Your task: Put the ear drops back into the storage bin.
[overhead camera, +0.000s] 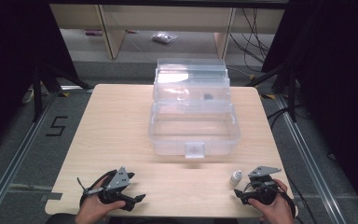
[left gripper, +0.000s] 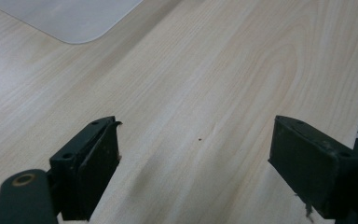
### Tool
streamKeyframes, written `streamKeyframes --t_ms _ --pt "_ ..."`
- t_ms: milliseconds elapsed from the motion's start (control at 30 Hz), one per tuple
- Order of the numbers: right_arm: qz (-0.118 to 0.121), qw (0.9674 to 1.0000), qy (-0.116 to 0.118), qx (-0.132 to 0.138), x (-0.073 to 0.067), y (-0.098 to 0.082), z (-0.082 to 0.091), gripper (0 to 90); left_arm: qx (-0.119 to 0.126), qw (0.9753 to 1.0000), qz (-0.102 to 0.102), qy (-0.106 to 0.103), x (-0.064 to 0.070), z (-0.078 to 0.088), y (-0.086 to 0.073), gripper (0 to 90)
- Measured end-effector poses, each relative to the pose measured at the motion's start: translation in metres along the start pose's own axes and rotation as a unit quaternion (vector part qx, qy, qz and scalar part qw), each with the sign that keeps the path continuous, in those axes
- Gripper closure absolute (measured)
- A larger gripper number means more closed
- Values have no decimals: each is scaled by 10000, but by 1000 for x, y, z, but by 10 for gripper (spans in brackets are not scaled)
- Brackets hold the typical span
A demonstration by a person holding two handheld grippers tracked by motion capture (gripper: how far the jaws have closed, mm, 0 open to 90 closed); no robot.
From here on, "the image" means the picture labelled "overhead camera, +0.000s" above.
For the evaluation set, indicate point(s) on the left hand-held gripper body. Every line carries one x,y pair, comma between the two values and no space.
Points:
118,181

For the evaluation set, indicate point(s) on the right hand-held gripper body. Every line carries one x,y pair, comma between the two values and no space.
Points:
263,186

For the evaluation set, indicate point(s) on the person's right hand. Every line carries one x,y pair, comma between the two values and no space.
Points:
275,208

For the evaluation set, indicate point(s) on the person's left hand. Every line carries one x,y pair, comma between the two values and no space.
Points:
95,207

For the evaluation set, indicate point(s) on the small white bottle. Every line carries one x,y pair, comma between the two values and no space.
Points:
235,179

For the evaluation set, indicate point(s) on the grey tape strip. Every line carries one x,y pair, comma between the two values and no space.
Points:
51,196

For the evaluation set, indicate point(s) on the clear plastic storage box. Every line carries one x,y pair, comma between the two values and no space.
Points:
194,124

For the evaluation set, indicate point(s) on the yellow tape piece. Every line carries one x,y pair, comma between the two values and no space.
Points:
63,94
268,96

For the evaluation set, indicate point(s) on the black metal stand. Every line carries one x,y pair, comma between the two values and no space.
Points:
292,93
38,93

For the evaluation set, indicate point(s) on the wooden shelf unit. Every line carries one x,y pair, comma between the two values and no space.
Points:
115,37

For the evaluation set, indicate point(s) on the clear plastic bag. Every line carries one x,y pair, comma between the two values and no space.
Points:
164,37

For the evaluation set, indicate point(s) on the pink object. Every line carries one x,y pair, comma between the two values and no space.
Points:
93,32

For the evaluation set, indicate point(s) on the aluminium floor rail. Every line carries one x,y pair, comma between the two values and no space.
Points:
310,168
18,155

